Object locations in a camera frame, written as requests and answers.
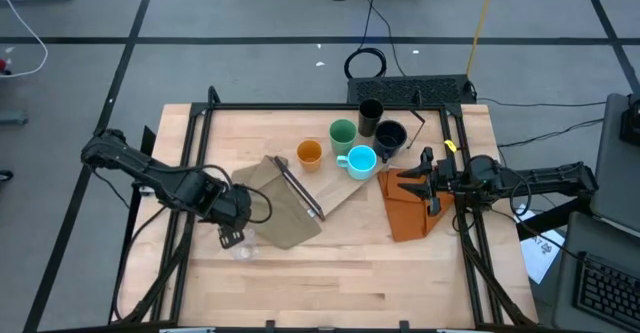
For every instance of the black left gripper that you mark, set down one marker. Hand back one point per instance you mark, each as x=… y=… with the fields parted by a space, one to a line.
x=232 y=208

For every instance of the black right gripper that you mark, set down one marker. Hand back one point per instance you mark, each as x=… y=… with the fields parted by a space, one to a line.
x=450 y=178

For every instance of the clear glass mug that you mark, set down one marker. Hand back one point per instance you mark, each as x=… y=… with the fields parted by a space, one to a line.
x=246 y=254

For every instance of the dark navy mug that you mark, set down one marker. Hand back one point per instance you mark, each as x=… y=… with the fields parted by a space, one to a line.
x=390 y=138

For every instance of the turquoise mug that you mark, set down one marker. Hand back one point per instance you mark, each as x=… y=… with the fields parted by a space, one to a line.
x=361 y=162

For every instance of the tall black cup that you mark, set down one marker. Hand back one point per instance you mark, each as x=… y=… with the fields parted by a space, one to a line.
x=370 y=115

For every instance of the green ribbed plastic cup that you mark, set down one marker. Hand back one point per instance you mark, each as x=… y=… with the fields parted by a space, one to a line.
x=342 y=135

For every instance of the orange plastic cup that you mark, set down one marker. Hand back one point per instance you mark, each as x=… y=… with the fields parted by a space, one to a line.
x=309 y=155

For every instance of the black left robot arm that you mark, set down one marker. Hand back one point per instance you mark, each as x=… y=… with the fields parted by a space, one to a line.
x=150 y=168

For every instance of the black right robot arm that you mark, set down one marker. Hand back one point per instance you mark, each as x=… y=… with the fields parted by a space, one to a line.
x=540 y=178

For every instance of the orange cloth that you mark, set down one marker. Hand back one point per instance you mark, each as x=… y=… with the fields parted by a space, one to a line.
x=407 y=213

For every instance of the yellow tag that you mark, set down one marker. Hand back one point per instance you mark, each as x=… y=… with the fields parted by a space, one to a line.
x=451 y=146

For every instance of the beige cloth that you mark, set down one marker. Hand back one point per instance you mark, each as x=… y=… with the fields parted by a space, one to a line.
x=280 y=213

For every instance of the black perforated computer case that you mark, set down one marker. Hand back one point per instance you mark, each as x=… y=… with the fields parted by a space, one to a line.
x=410 y=90

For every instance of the white paper sheet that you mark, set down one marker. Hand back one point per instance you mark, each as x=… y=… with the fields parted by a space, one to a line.
x=542 y=258

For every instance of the grey side desk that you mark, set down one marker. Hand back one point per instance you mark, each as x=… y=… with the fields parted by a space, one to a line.
x=615 y=173

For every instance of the black keyboard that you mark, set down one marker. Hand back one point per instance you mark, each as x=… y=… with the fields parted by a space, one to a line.
x=610 y=293

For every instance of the black aluminium table frame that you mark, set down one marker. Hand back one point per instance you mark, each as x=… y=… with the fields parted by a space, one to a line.
x=300 y=106

